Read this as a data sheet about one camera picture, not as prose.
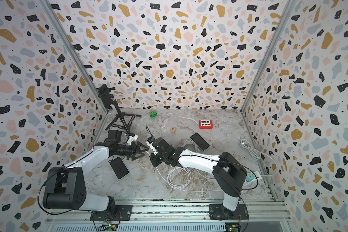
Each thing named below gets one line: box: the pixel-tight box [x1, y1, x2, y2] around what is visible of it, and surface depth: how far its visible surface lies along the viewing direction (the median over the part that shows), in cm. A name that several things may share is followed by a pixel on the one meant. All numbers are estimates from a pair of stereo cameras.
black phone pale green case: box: [189, 132, 211, 152], surface depth 105 cm
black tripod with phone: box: [97, 83, 142, 135], surface depth 92 cm
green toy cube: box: [149, 110, 158, 118], surface depth 119 cm
